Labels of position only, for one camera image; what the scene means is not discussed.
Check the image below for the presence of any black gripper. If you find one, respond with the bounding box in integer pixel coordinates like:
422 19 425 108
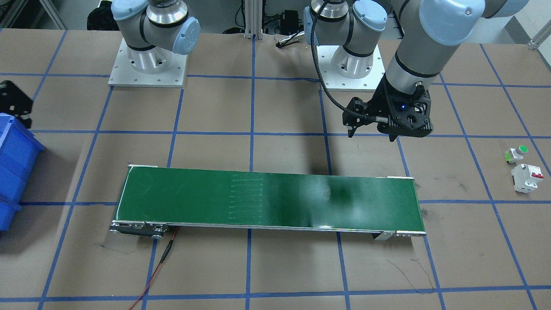
0 80 34 129
373 77 433 143

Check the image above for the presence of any green push button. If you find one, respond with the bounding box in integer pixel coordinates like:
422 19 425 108
504 145 529 164

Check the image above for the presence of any white red circuit breaker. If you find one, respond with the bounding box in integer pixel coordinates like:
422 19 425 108
511 164 545 193

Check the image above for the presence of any green conveyor belt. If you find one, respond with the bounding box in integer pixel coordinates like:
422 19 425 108
110 165 426 240

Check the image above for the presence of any blue plastic bin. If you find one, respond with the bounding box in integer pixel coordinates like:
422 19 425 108
0 113 44 231

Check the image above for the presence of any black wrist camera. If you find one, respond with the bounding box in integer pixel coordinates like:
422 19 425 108
342 97 378 138

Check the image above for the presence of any red black wire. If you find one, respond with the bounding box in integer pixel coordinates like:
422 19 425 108
128 226 180 310

